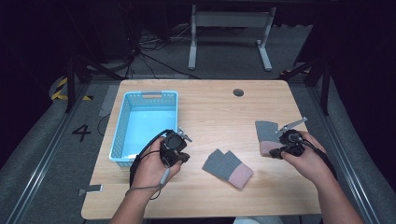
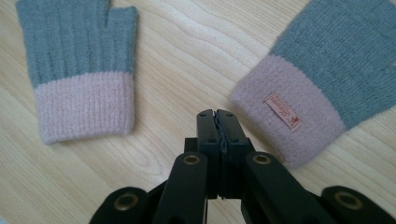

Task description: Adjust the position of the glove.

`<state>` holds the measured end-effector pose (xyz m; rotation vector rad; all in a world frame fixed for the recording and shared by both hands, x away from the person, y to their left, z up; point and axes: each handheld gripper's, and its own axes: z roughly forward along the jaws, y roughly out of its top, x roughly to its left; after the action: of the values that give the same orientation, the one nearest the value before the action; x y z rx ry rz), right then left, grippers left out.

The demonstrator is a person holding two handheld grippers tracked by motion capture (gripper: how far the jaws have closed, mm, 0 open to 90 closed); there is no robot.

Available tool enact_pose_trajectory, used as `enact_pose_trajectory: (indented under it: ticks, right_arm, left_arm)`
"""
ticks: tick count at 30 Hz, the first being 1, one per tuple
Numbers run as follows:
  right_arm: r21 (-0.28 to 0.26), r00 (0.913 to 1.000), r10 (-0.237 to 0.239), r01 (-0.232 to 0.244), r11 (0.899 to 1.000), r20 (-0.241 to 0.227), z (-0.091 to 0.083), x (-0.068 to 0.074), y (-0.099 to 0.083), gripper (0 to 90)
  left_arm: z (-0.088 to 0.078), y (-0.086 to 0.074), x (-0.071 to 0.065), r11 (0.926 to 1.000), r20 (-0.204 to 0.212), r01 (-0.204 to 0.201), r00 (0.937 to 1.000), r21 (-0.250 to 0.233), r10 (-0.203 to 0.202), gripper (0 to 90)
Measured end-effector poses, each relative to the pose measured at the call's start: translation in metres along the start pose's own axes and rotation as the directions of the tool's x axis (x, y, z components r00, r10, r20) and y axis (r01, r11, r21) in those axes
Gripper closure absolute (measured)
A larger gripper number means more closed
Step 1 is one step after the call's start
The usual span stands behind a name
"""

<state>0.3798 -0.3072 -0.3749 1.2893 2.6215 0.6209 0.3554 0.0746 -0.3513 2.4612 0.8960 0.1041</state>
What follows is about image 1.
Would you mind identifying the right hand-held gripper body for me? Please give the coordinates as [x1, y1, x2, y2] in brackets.
[275, 117, 308, 157]

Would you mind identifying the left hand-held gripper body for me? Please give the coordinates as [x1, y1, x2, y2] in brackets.
[159, 126, 193, 167]

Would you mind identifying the grey and pink sock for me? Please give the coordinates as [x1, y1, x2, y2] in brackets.
[201, 148, 254, 191]
[254, 120, 285, 158]

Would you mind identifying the light blue plastic basket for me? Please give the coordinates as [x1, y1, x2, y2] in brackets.
[108, 90, 179, 168]

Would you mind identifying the person's right hand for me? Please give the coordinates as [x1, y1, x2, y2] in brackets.
[281, 131, 329, 186]

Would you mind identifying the person's left hand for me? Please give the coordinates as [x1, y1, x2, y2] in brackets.
[132, 136, 183, 191]

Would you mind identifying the black metal stand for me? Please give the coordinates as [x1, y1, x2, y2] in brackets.
[64, 51, 126, 114]
[277, 55, 332, 117]

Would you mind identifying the person's light clothing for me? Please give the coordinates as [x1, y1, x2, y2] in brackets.
[233, 216, 283, 224]

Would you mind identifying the yellow and black hazard tape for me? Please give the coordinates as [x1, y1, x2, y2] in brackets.
[50, 77, 94, 102]

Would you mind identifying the grey left gripper cable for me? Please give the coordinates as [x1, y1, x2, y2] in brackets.
[125, 167, 172, 201]

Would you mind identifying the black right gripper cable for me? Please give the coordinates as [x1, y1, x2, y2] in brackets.
[298, 138, 339, 180]

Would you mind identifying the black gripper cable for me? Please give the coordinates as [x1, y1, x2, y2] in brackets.
[128, 129, 174, 189]
[298, 138, 339, 180]

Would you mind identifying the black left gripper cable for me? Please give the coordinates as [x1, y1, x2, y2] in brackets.
[128, 129, 174, 189]

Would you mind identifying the small silver metal bracket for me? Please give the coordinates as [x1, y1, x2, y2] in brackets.
[77, 184, 104, 197]

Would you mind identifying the bundle of floor cables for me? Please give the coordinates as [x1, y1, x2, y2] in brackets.
[124, 24, 201, 80]

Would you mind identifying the white metal table frame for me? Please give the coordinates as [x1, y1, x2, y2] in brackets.
[187, 4, 277, 72]

